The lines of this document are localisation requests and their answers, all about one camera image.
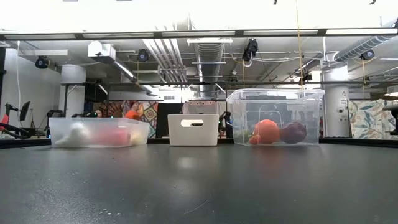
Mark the green lime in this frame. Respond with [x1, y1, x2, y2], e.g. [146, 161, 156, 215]
[238, 129, 253, 144]

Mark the white garlic bulb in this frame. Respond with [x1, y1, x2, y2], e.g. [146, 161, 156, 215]
[130, 129, 147, 146]
[55, 123, 93, 147]

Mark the orange fruit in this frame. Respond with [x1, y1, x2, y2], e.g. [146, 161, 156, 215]
[253, 119, 281, 145]

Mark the red bell pepper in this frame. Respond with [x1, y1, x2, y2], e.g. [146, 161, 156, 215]
[93, 128, 131, 147]

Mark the white plastic basket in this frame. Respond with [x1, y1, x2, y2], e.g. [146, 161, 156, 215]
[167, 113, 220, 147]

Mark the black upright panel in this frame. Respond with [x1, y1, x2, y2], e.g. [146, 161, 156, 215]
[155, 103, 184, 138]

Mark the black table mat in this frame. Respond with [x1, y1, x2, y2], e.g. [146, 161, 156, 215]
[0, 143, 398, 224]

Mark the clear plastic bin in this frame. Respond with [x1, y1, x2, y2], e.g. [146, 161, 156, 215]
[226, 88, 325, 147]

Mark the frosted plastic bin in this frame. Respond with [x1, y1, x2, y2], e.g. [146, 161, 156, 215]
[49, 116, 150, 149]

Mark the white round pillar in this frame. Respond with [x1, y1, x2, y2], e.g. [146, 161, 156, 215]
[322, 65, 351, 138]

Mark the black monitor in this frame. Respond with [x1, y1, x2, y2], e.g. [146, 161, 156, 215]
[19, 100, 31, 121]

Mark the colourful patterned wall panel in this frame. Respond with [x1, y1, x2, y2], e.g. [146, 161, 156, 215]
[93, 100, 159, 138]

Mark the silver ribbed ventilation duct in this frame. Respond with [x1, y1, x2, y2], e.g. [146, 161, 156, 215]
[334, 34, 398, 62]
[194, 42, 225, 99]

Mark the black ceiling camera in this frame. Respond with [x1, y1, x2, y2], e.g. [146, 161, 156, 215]
[34, 55, 50, 69]
[242, 39, 259, 62]
[137, 49, 150, 63]
[360, 49, 376, 61]

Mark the white ceiling duct box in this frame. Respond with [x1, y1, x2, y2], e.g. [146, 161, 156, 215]
[88, 40, 137, 82]

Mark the yellow hanging cord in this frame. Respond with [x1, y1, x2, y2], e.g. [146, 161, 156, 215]
[295, 0, 304, 90]

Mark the black aluminium table frame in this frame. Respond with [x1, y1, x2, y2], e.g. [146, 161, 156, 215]
[0, 138, 398, 149]

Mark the leaf patterned wall panel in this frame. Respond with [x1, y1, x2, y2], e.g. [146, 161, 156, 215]
[348, 98, 398, 139]

